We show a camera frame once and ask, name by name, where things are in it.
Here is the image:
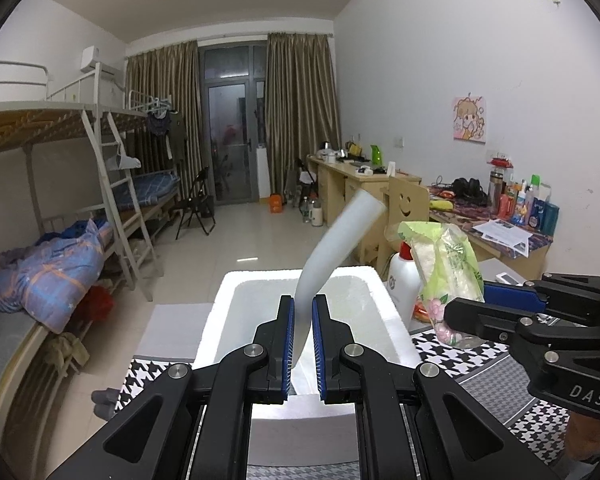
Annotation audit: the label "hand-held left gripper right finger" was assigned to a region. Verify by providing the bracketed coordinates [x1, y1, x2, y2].
[311, 294, 561, 480]

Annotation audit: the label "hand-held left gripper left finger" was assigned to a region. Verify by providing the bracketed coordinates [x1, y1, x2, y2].
[45, 295, 296, 480]

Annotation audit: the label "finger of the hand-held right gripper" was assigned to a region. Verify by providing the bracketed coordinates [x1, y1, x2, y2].
[482, 272, 600, 311]
[442, 297, 600, 377]

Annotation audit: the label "white foam box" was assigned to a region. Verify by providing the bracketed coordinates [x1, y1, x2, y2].
[194, 266, 421, 463]

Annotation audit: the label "green tissue packet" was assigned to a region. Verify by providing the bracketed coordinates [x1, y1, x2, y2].
[397, 221, 486, 348]

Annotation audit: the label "white foam tube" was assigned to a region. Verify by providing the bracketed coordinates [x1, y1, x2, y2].
[292, 189, 387, 368]

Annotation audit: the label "person's right hand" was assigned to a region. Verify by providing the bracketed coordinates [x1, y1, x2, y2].
[564, 407, 600, 463]

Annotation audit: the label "wooden desk with printed cloth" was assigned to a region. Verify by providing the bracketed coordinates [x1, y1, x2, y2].
[427, 185, 553, 286]

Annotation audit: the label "houndstooth tablecloth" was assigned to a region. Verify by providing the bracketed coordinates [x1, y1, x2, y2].
[122, 260, 581, 480]

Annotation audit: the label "printed paper sheets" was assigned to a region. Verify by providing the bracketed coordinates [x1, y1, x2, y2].
[472, 217, 535, 253]

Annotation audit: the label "white lotion pump bottle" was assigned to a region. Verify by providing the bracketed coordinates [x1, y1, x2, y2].
[387, 241, 423, 333]

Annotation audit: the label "row of toiletry bottles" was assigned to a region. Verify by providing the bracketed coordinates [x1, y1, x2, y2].
[487, 157, 561, 235]

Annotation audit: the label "wooden chair with smiley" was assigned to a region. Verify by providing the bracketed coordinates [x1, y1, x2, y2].
[355, 175, 431, 271]

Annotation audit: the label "light wooden desk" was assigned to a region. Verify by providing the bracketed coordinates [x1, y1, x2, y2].
[306, 154, 423, 266]

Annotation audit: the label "black folding chair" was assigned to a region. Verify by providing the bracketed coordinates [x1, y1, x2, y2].
[175, 166, 217, 240]
[294, 158, 317, 206]

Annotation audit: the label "red cloth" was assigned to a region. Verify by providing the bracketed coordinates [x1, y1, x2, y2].
[82, 285, 116, 321]

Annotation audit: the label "white metal bunk bed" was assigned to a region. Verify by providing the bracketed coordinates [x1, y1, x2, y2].
[112, 90, 182, 223]
[0, 60, 156, 431]

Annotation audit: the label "blue plaid mattress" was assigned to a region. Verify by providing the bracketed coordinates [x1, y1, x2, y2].
[112, 170, 181, 211]

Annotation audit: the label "white bunk bed ladder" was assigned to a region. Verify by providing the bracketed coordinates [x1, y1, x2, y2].
[82, 107, 161, 301]

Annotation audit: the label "beige cloth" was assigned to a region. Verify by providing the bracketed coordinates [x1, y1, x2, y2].
[42, 332, 91, 378]

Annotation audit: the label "glass balcony door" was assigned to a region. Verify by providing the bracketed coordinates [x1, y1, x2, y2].
[198, 44, 271, 206]

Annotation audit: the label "dark green hanging jacket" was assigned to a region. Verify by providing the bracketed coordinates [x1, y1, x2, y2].
[167, 112, 188, 166]

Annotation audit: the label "olive curtain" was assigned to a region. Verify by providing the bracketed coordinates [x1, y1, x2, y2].
[125, 40, 206, 201]
[266, 31, 342, 206]

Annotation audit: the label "blue plaid blanket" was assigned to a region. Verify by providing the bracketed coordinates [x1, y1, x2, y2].
[0, 217, 113, 333]

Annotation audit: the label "white clothes hanger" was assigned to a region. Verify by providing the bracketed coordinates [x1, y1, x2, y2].
[105, 142, 143, 171]

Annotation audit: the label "dark hanging garment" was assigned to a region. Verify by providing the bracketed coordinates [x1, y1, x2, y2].
[147, 110, 173, 136]

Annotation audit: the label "white air conditioner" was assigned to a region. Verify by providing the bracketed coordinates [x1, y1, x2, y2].
[80, 46, 123, 78]

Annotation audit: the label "cartoon wall poster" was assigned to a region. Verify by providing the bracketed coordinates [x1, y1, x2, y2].
[451, 95, 487, 145]

